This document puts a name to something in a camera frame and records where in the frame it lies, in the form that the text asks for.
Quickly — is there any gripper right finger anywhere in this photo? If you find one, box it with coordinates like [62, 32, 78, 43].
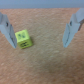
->
[62, 12, 84, 48]

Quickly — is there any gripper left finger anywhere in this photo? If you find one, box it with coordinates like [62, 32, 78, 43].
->
[0, 12, 18, 49]

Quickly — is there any yellow block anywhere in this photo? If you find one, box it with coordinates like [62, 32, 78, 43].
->
[14, 30, 33, 50]

